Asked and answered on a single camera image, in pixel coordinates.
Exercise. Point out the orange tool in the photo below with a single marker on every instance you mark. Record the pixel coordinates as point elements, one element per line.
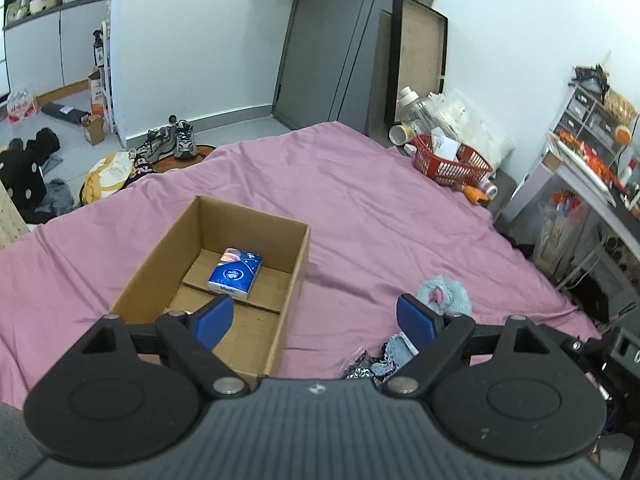
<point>472,193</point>

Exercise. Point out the white shopping bag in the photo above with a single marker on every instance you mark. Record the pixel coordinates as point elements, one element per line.
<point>555,240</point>

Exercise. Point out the dark folded package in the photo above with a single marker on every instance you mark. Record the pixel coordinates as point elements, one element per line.
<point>62,112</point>

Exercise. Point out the white plastic bottle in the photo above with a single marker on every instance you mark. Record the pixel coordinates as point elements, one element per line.
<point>406,97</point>

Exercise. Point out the white kitchen cabinet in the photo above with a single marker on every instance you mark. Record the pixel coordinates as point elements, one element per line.
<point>45,45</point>

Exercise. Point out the black framed wooden board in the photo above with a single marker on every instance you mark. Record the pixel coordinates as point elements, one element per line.
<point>417,55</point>

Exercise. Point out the dark patterned cloth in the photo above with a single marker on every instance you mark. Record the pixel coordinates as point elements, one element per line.
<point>362,365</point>

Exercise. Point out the black clothing heap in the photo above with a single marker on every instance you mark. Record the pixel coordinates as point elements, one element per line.
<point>45,142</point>

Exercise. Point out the small open cardboard box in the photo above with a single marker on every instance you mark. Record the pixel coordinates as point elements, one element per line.
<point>93,130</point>

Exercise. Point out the grey door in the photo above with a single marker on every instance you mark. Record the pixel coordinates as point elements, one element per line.
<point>330,50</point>

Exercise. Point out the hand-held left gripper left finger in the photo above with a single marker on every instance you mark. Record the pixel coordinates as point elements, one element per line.
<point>216,316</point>

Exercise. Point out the grey sneaker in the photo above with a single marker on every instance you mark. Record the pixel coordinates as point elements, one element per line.
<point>152,145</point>
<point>184,140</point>

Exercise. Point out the red plastic basket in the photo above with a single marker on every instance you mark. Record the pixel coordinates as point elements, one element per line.
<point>450,165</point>

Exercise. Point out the brown floor mat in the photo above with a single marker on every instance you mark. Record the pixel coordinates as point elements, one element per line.
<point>200,152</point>

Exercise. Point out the cream dotted curtain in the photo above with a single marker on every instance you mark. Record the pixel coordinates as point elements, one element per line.
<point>10,217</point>

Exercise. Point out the grey-blue plush toy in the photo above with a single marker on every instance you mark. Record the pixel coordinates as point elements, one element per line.
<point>445,295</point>

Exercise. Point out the pack of water bottles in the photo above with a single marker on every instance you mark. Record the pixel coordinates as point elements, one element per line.
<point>21,107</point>

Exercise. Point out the black polka-dot cushion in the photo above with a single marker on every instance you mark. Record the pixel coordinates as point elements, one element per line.
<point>20,180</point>

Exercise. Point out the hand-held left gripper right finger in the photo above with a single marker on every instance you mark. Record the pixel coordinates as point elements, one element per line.
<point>413,317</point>

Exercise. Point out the yellow and white bag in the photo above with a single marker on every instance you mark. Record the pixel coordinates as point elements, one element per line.
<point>107,175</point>

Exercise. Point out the yellow-rimmed paper cup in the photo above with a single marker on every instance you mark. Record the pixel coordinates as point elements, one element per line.
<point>401,134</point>

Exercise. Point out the white-legged black desk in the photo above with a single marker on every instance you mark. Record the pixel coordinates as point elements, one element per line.
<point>600,200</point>

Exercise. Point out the pile of clear plastic bags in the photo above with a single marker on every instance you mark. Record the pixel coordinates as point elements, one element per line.
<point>475,120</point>

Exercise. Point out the brown cardboard box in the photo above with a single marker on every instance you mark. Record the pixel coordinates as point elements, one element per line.
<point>250,330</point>

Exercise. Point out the grey drawer organizer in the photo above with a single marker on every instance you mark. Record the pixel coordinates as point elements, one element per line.
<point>592,117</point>

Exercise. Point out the blue knitted cloth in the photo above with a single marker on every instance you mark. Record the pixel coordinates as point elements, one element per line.
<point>397,352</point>

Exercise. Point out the person's grey pants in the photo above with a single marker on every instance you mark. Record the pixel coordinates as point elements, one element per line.
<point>15,440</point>

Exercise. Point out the blue tissue pack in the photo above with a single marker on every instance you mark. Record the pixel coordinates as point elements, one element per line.
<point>235,272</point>

